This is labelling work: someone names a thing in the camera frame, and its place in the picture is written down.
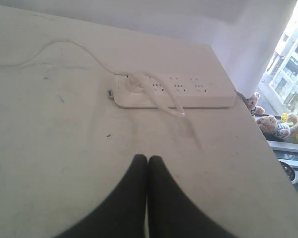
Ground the dark round container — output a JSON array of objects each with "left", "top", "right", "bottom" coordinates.
[{"left": 279, "top": 160, "right": 297, "bottom": 184}]

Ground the white round plug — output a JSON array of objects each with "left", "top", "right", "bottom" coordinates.
[{"left": 125, "top": 73, "right": 144, "bottom": 93}]

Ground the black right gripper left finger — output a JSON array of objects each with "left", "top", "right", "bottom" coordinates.
[{"left": 57, "top": 154, "right": 148, "bottom": 238}]

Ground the white plug with cable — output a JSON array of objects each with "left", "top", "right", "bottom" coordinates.
[{"left": 0, "top": 39, "right": 204, "bottom": 149}]

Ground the white power strip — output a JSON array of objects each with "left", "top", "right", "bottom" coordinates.
[{"left": 112, "top": 74, "right": 236, "bottom": 109}]

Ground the upper brown teddy bear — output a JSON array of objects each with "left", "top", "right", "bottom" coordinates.
[{"left": 247, "top": 92, "right": 265, "bottom": 116}]

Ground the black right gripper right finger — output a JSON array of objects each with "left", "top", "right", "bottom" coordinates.
[{"left": 147, "top": 156, "right": 234, "bottom": 238}]

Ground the lower striped teddy bear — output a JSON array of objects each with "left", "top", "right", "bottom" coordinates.
[{"left": 255, "top": 115, "right": 293, "bottom": 140}]

